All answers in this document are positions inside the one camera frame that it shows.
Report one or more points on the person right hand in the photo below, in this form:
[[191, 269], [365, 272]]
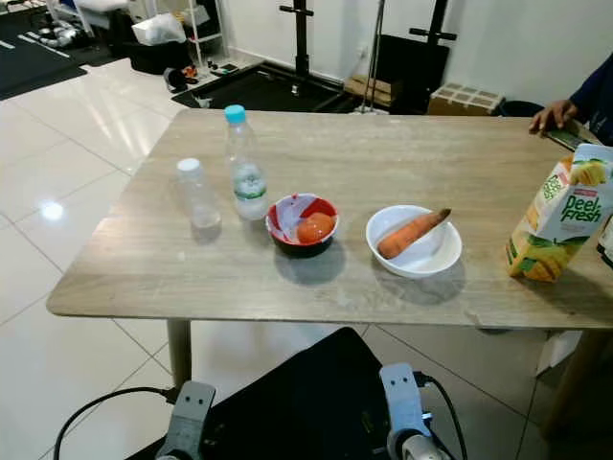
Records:
[[554, 115]]

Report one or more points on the black smartphone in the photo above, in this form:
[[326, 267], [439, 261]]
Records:
[[570, 140]]

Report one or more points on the white bowl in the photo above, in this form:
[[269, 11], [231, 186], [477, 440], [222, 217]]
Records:
[[426, 259]]

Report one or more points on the orange carrot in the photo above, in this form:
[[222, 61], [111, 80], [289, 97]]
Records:
[[404, 236]]

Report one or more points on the orange tomato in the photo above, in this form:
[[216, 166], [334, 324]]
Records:
[[314, 228]]

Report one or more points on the red and black bowl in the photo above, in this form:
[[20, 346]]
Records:
[[302, 247]]

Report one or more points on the white paper bowl lining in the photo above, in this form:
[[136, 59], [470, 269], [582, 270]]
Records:
[[284, 220]]

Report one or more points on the dark round bin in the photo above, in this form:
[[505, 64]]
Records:
[[522, 109]]

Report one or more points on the person in dark blue shirt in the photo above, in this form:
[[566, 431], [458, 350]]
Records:
[[596, 101]]

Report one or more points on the cardboard box with grid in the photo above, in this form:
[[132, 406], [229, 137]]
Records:
[[465, 100]]

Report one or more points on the black rug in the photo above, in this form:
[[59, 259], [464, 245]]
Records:
[[31, 67]]

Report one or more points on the mango juice carton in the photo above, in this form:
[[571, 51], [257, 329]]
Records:
[[560, 225]]

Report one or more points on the dark green snack bag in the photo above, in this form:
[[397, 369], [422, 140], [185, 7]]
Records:
[[605, 244]]

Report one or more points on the black stand with crossbar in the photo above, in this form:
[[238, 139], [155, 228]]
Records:
[[301, 38], [439, 19]]

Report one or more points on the black case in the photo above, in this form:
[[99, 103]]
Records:
[[407, 75]]

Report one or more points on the thin metal pole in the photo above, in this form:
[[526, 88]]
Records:
[[374, 48]]

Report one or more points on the white plastic bag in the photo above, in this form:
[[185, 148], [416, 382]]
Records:
[[158, 31]]

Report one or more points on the small white cap clear bottle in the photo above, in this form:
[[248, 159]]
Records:
[[196, 196]]

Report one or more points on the black floor platform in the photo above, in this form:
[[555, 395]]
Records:
[[263, 91]]

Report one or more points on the tall blue cap water bottle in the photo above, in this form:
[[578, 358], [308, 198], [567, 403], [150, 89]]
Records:
[[246, 182]]

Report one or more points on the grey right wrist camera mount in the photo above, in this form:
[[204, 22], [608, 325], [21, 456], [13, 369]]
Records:
[[402, 395]]

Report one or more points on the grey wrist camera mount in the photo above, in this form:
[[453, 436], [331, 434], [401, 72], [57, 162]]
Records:
[[192, 412], [402, 395]]

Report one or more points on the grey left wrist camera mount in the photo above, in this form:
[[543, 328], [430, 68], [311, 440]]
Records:
[[192, 412]]

